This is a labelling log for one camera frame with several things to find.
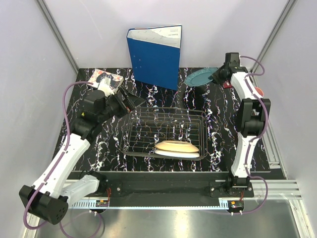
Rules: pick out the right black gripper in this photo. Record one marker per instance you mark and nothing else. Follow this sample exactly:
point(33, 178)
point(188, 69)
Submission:
point(214, 76)

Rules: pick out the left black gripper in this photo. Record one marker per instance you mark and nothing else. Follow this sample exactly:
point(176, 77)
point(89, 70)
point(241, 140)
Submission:
point(131, 102)

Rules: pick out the teal plate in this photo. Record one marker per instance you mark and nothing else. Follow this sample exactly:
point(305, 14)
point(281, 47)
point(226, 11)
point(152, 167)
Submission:
point(200, 77)

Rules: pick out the tall pink cup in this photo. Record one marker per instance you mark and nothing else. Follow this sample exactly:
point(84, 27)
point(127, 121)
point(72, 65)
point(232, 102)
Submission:
point(259, 91)

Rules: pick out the beige plate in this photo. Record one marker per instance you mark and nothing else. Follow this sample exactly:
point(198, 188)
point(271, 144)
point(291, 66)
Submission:
point(177, 146)

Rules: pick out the white plate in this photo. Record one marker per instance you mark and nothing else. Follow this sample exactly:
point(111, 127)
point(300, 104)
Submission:
point(177, 154)

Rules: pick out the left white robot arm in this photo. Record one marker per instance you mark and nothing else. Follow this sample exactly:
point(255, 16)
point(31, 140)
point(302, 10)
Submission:
point(48, 198)

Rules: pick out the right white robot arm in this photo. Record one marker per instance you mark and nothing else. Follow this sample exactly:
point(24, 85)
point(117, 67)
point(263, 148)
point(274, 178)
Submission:
point(251, 121)

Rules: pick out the dark red card box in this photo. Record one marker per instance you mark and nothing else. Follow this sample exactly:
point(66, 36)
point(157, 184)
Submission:
point(227, 85)

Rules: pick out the floral cover book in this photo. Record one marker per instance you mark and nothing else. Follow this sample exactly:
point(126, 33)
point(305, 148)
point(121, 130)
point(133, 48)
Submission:
point(100, 77)

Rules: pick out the blue binder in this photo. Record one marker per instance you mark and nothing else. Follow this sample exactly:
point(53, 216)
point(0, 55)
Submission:
point(155, 54)

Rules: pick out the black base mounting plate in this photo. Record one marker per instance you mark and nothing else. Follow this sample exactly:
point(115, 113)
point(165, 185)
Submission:
point(204, 183)

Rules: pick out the wire dish rack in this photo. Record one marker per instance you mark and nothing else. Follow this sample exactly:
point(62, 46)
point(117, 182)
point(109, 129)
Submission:
point(145, 127)

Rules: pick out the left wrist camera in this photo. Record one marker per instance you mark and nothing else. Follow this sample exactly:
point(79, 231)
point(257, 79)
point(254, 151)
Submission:
point(105, 87)

